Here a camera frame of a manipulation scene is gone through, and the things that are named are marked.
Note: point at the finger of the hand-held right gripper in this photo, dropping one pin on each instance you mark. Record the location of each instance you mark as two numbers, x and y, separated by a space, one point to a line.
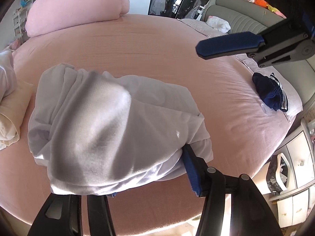
226 45

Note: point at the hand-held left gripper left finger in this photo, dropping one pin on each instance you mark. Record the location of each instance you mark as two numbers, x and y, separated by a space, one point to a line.
98 216

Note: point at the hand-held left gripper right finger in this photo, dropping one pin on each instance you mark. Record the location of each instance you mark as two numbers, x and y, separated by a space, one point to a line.
190 174

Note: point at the plain white garment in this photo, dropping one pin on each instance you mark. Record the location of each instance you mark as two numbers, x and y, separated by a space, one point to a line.
110 127

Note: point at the clothes heap beside bed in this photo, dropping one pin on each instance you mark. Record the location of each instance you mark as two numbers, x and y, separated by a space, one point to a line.
14 44

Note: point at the pink and white plush toy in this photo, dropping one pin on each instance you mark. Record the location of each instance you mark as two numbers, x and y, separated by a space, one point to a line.
280 13

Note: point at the grey padded headboard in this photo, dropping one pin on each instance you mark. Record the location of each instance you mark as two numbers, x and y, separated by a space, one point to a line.
246 19

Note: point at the pink checked pillow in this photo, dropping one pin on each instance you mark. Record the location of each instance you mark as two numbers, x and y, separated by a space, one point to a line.
194 25
290 95

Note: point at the yellow plush toy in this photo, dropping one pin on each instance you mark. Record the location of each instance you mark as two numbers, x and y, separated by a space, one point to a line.
271 7

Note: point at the navy shorts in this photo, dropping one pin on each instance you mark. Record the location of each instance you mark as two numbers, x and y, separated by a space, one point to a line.
269 91

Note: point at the orange plush toy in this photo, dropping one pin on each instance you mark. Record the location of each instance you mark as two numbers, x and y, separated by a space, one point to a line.
259 1

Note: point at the pink bed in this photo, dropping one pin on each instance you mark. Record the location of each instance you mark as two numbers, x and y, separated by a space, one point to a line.
160 49

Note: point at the white bin with dark bag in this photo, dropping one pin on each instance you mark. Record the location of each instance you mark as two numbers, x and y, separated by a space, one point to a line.
279 174

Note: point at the white nightstand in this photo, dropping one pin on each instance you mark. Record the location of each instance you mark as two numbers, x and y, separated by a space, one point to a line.
297 167

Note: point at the cream cloth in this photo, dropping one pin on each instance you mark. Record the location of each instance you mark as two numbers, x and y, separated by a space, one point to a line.
13 118

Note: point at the large pink pillow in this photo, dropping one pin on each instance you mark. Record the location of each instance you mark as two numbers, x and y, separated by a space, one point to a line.
78 7

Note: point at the white shelf rack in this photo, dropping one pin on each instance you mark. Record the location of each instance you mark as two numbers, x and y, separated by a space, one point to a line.
19 22

